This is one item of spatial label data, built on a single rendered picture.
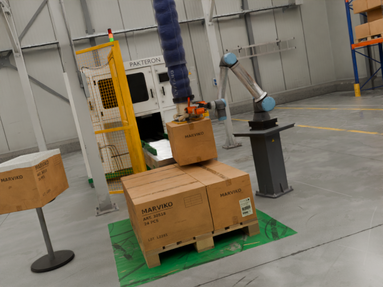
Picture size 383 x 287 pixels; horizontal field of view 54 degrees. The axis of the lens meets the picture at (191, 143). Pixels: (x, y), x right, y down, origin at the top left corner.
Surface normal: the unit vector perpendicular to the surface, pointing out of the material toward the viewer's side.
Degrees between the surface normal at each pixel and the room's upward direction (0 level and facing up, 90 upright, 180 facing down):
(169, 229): 90
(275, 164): 90
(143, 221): 90
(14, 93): 90
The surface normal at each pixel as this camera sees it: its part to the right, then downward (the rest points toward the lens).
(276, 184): 0.57, 0.01
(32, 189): -0.05, 0.16
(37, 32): 0.26, 0.10
